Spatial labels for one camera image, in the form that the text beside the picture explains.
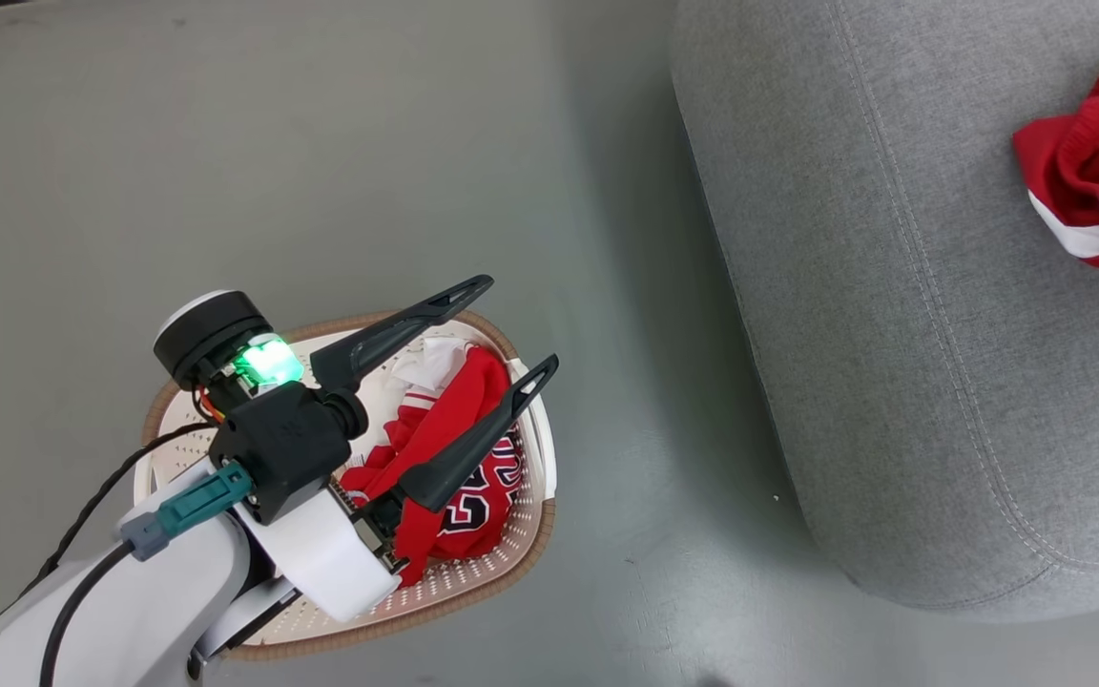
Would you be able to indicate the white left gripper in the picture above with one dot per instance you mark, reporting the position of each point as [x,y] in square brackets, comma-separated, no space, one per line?
[321,563]

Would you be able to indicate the red printed basketball jersey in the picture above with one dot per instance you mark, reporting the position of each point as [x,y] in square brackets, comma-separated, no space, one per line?
[454,391]

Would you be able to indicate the red shorts with white stripes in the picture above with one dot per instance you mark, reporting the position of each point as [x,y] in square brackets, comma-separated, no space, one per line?
[1084,162]

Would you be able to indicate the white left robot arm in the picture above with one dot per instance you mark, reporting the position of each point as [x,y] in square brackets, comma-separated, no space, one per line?
[158,592]

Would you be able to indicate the grey fabric sofa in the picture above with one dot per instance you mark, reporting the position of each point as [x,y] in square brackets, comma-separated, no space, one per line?
[893,286]

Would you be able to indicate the white perforated laundry basket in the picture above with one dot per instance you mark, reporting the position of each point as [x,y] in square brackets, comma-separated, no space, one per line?
[483,582]

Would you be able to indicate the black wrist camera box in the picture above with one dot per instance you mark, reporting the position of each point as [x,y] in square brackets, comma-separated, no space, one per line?
[282,448]

